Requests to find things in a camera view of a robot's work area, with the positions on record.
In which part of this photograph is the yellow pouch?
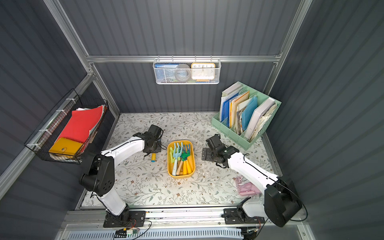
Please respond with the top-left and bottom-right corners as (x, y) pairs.
(49, 138), (84, 156)

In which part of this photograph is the blue folder in organizer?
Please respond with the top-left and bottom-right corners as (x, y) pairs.
(220, 93), (239, 127)

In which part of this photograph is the blue box in basket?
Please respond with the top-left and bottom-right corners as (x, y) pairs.
(154, 63), (179, 84)

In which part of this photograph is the mint green file organizer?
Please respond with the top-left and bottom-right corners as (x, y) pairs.
(212, 82), (281, 150)

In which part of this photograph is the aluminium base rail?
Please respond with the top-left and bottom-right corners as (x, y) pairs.
(62, 205), (304, 229)

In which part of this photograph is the lime green rake wooden handle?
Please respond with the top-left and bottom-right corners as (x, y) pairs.
(170, 147), (175, 164)

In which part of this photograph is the white wire wall basket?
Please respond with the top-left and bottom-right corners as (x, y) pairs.
(153, 57), (222, 85)

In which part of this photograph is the dark green rake wooden handle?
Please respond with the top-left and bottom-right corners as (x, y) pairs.
(176, 144), (192, 176)

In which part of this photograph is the pink plastic case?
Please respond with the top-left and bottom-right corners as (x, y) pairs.
(235, 176), (261, 196)

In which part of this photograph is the teal folder in organizer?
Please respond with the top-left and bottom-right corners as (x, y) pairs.
(242, 96), (258, 131)

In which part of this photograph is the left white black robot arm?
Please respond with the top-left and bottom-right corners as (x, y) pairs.
(80, 125), (164, 218)

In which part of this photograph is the yellow white clock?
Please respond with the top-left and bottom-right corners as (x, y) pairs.
(191, 63), (216, 82)

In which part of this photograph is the black wire side basket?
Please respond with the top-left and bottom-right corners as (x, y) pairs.
(25, 90), (109, 164)

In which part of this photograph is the red folder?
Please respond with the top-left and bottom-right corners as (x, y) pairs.
(58, 105), (105, 143)

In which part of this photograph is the blue hand fork yellow handle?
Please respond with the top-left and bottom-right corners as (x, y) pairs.
(182, 144), (192, 175)

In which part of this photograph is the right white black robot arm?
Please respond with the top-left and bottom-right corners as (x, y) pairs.
(202, 134), (305, 228)

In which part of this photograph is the grey tape roll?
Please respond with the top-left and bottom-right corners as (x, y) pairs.
(175, 64), (191, 83)

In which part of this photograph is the yellow plastic storage box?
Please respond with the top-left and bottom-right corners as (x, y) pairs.
(167, 140), (196, 179)

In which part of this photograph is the light blue hand fork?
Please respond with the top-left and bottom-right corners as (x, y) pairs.
(172, 142), (183, 176)

